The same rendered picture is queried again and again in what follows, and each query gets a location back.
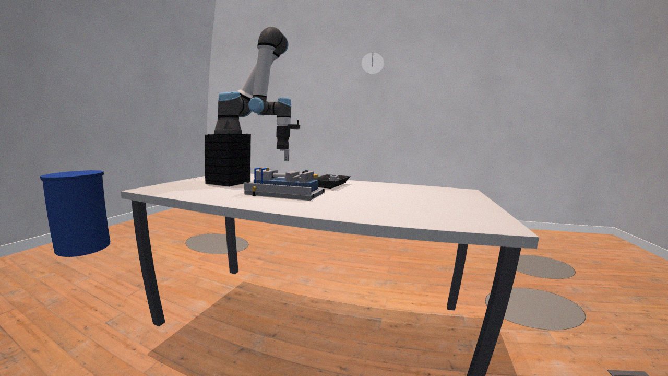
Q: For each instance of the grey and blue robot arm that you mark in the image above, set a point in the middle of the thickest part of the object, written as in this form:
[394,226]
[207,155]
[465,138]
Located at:
[253,95]

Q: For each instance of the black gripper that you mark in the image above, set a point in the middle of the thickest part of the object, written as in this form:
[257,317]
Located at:
[283,134]

